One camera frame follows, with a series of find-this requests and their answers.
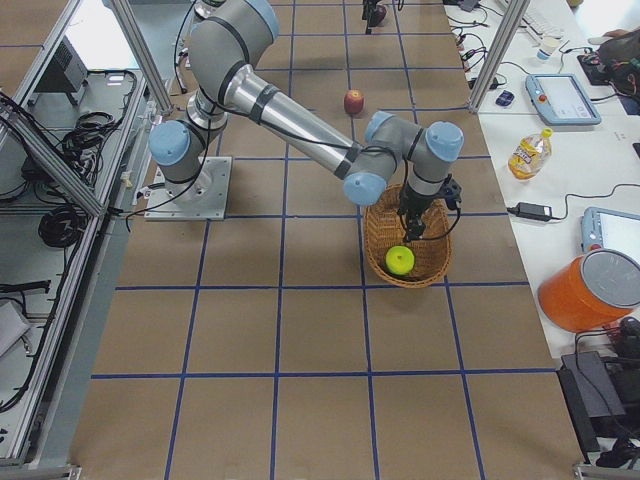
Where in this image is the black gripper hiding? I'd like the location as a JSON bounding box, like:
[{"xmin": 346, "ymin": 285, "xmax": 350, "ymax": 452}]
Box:
[
  {"xmin": 397, "ymin": 182, "xmax": 439, "ymax": 243},
  {"xmin": 361, "ymin": 0, "xmax": 379, "ymax": 25}
]

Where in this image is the red apple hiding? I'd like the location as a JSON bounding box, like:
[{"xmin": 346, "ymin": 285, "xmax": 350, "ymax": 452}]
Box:
[
  {"xmin": 343, "ymin": 89, "xmax": 365, "ymax": 116},
  {"xmin": 371, "ymin": 4, "xmax": 387, "ymax": 27}
]

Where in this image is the green apple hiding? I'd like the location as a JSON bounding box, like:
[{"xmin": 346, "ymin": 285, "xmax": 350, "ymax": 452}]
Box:
[{"xmin": 385, "ymin": 245, "xmax": 415, "ymax": 276}]

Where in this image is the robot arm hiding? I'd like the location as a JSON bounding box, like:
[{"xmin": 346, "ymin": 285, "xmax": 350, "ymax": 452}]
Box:
[{"xmin": 149, "ymin": 1, "xmax": 464, "ymax": 242}]

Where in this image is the wicker basket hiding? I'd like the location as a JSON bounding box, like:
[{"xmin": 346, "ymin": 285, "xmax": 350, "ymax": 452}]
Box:
[{"xmin": 362, "ymin": 183, "xmax": 453, "ymax": 289}]

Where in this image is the black power adapter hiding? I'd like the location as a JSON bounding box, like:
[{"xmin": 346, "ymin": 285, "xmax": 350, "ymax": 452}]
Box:
[{"xmin": 507, "ymin": 202, "xmax": 553, "ymax": 222}]

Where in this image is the orange juice bottle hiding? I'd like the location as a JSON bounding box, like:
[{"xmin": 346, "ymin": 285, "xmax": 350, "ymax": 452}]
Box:
[{"xmin": 508, "ymin": 127, "xmax": 554, "ymax": 180}]

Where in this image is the dark blue checkered pouch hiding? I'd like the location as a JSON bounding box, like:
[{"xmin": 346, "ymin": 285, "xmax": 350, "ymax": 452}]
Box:
[{"xmin": 495, "ymin": 90, "xmax": 515, "ymax": 107}]

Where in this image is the paper cup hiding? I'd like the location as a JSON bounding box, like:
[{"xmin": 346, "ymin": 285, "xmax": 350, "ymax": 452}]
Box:
[{"xmin": 536, "ymin": 36, "xmax": 560, "ymax": 62}]

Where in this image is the orange cylindrical container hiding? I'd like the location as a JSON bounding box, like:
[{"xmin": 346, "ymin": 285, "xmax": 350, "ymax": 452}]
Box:
[{"xmin": 537, "ymin": 249, "xmax": 639, "ymax": 333}]

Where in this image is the teach pendant tablet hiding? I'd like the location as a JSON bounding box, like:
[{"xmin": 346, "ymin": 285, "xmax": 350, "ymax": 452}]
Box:
[
  {"xmin": 581, "ymin": 207, "xmax": 640, "ymax": 263},
  {"xmin": 525, "ymin": 74, "xmax": 601, "ymax": 126}
]

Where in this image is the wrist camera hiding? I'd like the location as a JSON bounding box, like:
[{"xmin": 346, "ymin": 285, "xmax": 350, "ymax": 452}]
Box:
[{"xmin": 441, "ymin": 179, "xmax": 462, "ymax": 211}]

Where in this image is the aluminium frame post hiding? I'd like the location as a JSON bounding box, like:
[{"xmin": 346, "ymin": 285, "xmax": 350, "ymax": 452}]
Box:
[{"xmin": 468, "ymin": 0, "xmax": 530, "ymax": 114}]

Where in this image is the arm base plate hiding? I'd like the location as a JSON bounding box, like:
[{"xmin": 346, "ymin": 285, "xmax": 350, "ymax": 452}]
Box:
[{"xmin": 144, "ymin": 156, "xmax": 233, "ymax": 221}]

